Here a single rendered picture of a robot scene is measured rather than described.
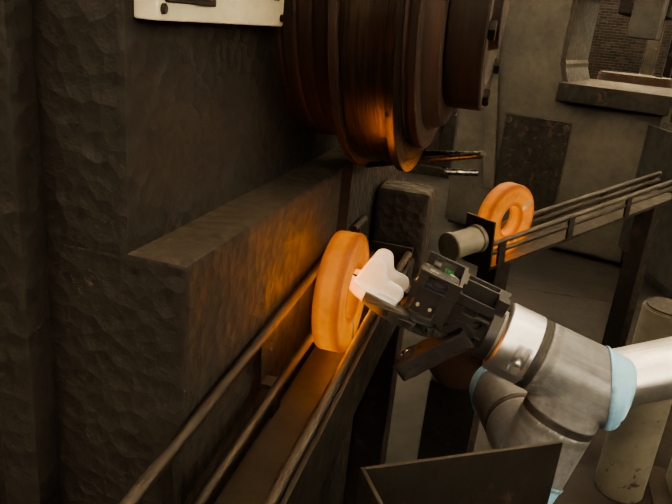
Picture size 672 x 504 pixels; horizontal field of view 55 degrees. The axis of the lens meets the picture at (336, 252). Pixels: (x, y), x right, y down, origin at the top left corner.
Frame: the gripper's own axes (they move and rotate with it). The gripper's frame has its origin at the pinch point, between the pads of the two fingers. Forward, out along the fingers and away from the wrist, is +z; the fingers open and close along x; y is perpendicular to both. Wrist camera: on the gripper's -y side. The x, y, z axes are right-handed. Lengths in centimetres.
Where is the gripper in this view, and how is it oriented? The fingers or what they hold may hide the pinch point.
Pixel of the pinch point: (344, 277)
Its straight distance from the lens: 83.9
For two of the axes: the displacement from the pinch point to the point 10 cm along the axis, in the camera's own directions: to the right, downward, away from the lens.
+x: -2.9, 3.1, -9.0
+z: -8.9, -4.3, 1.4
